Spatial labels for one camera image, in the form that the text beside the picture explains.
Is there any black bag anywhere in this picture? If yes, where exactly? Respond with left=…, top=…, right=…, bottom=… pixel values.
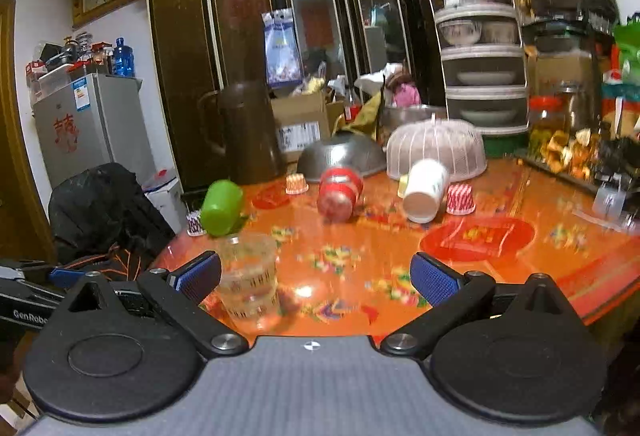
left=48, top=163, right=176, bottom=267

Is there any red plastic cup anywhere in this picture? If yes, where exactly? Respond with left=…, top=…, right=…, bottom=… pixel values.
left=316, top=166, right=365, bottom=220

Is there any metal bowl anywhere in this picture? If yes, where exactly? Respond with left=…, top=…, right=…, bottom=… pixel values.
left=296, top=132, right=388, bottom=183

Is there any green plastic cup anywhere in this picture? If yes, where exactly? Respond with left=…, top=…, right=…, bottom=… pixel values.
left=200, top=179, right=246, bottom=237

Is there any dark tray of food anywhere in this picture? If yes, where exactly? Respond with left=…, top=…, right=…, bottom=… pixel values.
left=517, top=126, right=640, bottom=198

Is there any pink cloth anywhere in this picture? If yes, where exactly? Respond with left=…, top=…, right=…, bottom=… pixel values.
left=392, top=81, right=422, bottom=108

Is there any blue white package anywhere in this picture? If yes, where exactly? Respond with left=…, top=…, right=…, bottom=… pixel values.
left=262, top=9, right=304, bottom=90

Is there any clear plastic cup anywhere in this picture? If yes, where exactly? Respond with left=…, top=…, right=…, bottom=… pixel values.
left=216, top=233, right=281, bottom=332

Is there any small translucent cup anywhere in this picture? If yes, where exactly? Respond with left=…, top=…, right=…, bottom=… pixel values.
left=592, top=183, right=628, bottom=220

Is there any white mesh food cover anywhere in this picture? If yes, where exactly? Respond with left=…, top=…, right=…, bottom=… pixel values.
left=386, top=113, right=488, bottom=182

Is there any small red plate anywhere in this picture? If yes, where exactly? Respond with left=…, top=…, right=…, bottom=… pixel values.
left=251, top=189, right=291, bottom=210

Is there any green plastic bag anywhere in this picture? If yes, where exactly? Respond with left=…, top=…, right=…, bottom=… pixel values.
left=612, top=14, right=640, bottom=84

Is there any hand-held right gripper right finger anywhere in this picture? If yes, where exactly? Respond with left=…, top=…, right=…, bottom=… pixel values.
left=380, top=252, right=583, bottom=359

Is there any orange printed tablecloth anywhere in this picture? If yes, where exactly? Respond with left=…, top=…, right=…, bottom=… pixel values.
left=150, top=156, right=640, bottom=342

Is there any cardboard box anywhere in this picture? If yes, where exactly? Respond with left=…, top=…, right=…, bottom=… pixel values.
left=270, top=91, right=346, bottom=162

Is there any dark wooden cabinet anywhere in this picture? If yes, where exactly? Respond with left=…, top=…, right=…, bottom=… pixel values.
left=139, top=0, right=441, bottom=197

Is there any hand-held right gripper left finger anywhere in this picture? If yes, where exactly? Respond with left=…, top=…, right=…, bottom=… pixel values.
left=50, top=252, right=249, bottom=359

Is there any dark patterned cupcake liner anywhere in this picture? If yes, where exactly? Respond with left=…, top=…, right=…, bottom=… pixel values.
left=186, top=210, right=207, bottom=237

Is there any red striped cupcake liner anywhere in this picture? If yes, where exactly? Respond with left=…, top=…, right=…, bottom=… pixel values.
left=446, top=183, right=475, bottom=215

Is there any white paper cup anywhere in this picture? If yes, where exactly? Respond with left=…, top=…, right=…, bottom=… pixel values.
left=402, top=159, right=451, bottom=223

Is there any white carton box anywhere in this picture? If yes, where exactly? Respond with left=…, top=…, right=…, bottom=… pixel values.
left=142, top=171, right=186, bottom=233

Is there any blue water bottle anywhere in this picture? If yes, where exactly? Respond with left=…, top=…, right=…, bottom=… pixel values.
left=114, top=38, right=136, bottom=77

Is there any red plastic tray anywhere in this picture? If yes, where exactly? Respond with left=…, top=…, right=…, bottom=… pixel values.
left=419, top=217, right=536, bottom=261

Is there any stacked dish storage container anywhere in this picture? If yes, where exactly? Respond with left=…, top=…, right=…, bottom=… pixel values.
left=417, top=0, right=531, bottom=137

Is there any brown thermos jug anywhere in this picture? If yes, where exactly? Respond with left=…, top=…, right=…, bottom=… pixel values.
left=197, top=80, right=287, bottom=185

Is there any metal pot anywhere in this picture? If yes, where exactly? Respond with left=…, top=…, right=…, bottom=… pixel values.
left=380, top=105, right=448, bottom=143

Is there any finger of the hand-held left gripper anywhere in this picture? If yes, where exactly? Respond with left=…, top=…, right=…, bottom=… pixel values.
left=47, top=266, right=103, bottom=290

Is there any orange cord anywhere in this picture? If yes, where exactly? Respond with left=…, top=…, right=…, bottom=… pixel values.
left=75, top=243, right=148, bottom=281

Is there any grey refrigerator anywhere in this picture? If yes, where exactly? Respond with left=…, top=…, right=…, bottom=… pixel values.
left=32, top=74, right=156, bottom=189

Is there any yellow cloth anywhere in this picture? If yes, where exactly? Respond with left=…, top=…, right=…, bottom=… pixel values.
left=332, top=91, right=388, bottom=142

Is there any wooden door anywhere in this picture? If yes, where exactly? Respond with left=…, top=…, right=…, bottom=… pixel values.
left=0, top=0, right=57, bottom=263

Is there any glass jar red lid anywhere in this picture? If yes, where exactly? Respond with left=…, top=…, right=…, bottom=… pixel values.
left=527, top=96, right=570, bottom=158

